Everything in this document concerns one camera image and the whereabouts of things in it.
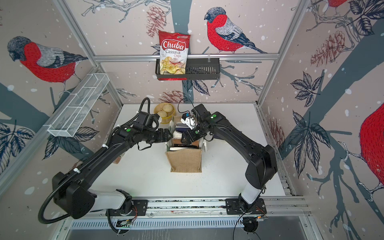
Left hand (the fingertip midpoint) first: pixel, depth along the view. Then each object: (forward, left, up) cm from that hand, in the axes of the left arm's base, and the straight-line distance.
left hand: (169, 134), depth 78 cm
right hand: (-1, -9, -2) cm, 9 cm away
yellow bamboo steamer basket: (+34, +14, -16) cm, 40 cm away
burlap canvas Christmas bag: (-10, -8, -12) cm, 17 cm away
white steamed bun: (+33, +8, -14) cm, 37 cm away
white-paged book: (-8, -6, 0) cm, 10 cm away
